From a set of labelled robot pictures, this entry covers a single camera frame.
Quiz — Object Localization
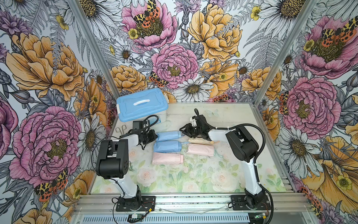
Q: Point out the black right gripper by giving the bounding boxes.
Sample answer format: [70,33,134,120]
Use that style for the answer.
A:
[180,123,203,139]

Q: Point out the blue umbrella sleeve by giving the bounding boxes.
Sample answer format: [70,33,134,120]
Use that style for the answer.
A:
[156,131,183,141]
[153,141,182,153]

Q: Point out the pink umbrella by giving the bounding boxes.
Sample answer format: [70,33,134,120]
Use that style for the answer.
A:
[186,144,214,156]
[152,153,184,165]

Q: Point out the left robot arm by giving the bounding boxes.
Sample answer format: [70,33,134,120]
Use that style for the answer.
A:
[95,130,157,211]

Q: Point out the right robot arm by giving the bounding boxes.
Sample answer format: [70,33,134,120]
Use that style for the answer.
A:
[180,115,268,209]

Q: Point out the near beige umbrella in sleeve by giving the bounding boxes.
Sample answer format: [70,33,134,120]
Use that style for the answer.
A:
[188,138,219,145]

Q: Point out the blue lidded plastic storage box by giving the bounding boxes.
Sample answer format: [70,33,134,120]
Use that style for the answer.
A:
[116,88,169,123]

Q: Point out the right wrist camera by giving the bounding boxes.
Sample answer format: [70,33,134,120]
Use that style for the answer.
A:
[190,116,197,127]

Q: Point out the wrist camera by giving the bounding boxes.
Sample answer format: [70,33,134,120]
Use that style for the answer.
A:
[132,120,144,131]
[190,116,197,127]

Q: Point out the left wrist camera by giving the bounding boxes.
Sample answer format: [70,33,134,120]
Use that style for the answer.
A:
[132,120,144,131]

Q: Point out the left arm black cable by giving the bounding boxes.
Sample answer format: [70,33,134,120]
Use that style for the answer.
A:
[120,114,159,139]

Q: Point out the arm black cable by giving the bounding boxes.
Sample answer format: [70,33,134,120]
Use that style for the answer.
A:
[120,114,159,139]
[194,108,274,224]

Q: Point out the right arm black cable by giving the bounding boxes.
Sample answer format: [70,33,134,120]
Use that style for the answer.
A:
[194,108,274,224]

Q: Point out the metal wire tongs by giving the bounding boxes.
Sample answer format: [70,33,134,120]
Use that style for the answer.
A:
[115,125,127,135]

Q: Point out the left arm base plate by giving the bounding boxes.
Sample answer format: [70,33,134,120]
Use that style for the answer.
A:
[115,196,156,212]

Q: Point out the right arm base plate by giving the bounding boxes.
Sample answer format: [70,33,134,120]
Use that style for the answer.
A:
[230,195,271,211]

